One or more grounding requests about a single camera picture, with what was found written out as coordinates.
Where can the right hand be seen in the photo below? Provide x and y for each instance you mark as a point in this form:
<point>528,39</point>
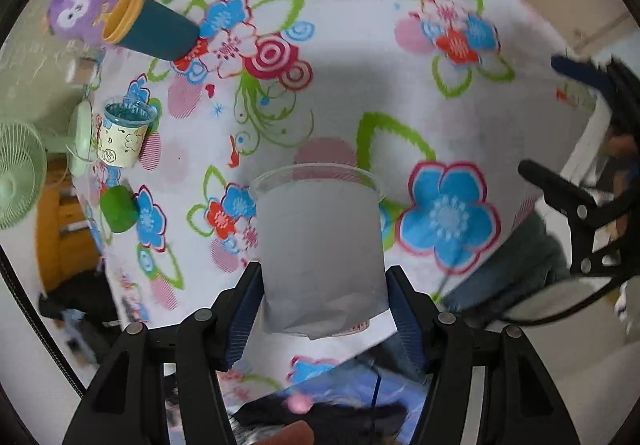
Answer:
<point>620,147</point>

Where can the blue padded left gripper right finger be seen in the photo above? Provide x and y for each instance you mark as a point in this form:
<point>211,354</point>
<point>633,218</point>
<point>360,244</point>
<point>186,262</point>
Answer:
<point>521,404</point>

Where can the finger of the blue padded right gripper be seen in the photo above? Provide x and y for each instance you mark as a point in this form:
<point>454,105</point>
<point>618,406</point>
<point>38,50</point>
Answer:
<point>584,218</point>
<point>608,79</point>

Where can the black jacket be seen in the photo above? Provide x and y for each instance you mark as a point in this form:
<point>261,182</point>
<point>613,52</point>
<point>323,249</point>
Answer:
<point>84,306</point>

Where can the green desk fan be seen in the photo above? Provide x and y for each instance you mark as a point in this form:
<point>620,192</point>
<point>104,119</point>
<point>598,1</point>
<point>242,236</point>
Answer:
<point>25,153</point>

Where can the white paper-wrapped plastic cup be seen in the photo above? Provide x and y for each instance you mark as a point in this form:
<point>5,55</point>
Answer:
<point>321,248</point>

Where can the left hand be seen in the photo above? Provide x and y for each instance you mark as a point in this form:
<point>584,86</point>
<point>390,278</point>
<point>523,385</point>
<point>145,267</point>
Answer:
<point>299,433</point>

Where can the small green cup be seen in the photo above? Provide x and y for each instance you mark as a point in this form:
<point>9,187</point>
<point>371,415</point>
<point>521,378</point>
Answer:
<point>119,208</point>

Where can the green patterned wall board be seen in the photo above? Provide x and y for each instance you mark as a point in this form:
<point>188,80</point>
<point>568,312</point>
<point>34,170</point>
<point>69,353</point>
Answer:
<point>34,65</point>

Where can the purple plush toy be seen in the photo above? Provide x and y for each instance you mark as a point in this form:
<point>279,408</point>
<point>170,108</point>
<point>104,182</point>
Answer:
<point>81,20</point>

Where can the cotton swab container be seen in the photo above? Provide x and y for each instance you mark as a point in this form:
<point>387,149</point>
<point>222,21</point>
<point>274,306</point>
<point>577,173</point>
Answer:
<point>83,71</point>

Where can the floral tablecloth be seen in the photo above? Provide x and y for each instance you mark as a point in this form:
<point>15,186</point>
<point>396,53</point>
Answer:
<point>441,99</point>

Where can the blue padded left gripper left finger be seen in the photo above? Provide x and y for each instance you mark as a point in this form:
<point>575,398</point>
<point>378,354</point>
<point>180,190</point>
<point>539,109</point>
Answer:
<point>124,403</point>

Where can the cream cartoon paper cup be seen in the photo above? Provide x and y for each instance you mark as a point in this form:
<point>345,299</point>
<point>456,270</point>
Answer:
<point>123,130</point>

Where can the teal cup with yellow rim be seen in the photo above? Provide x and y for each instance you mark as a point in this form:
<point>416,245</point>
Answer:
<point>150,28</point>

